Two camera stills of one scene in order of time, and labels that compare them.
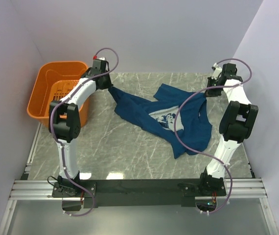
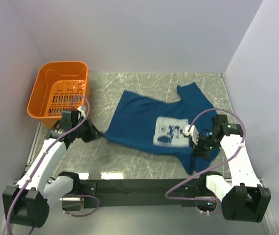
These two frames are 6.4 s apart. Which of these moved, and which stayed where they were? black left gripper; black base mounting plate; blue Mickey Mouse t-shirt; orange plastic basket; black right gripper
Moved: black right gripper; blue Mickey Mouse t-shirt; black left gripper
Stayed: orange plastic basket; black base mounting plate
